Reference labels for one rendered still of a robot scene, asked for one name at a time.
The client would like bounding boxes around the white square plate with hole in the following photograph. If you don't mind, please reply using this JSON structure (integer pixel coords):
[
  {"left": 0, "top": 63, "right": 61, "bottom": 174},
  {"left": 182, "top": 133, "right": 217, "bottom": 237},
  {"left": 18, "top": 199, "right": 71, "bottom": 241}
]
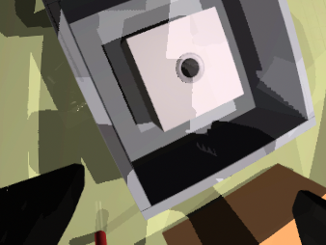
[{"left": 121, "top": 7, "right": 244, "bottom": 131}]

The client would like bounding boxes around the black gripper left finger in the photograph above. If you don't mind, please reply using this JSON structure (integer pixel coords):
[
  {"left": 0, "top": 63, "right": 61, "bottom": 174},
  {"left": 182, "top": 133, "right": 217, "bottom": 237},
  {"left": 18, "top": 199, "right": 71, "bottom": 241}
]
[{"left": 0, "top": 162, "right": 85, "bottom": 245}]

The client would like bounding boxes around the dark red peg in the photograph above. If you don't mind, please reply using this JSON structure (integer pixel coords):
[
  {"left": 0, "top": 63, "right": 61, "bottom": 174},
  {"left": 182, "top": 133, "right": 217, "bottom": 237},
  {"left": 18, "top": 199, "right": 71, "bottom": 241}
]
[{"left": 95, "top": 231, "right": 108, "bottom": 245}]

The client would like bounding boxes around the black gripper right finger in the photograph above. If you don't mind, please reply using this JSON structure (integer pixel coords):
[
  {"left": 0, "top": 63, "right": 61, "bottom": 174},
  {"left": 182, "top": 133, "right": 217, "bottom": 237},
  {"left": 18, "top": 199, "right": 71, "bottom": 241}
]
[{"left": 291, "top": 189, "right": 326, "bottom": 245}]

